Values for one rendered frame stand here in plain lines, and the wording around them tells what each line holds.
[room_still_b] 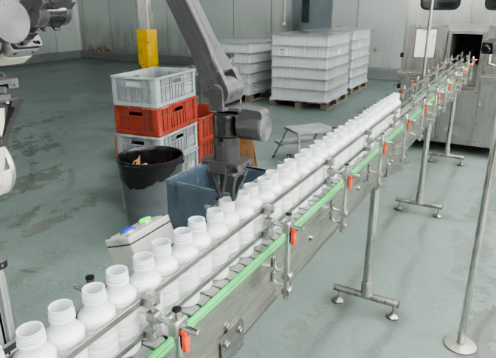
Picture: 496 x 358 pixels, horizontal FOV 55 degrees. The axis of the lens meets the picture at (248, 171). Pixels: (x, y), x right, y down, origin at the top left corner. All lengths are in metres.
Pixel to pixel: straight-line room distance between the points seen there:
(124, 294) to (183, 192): 1.04
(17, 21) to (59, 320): 0.43
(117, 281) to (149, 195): 2.36
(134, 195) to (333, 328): 1.51
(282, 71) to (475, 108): 3.41
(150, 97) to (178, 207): 1.79
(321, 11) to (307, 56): 4.20
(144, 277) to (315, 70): 7.06
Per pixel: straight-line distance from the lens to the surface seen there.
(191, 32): 1.04
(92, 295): 0.81
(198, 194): 1.82
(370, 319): 2.76
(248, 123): 1.00
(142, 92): 3.61
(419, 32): 5.77
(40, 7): 1.31
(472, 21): 5.70
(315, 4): 12.00
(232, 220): 1.11
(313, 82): 7.84
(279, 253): 1.32
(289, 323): 2.67
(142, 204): 3.23
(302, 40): 7.85
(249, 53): 8.38
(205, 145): 4.37
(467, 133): 5.85
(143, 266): 0.89
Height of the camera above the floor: 1.59
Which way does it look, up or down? 19 degrees down
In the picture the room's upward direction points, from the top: straight up
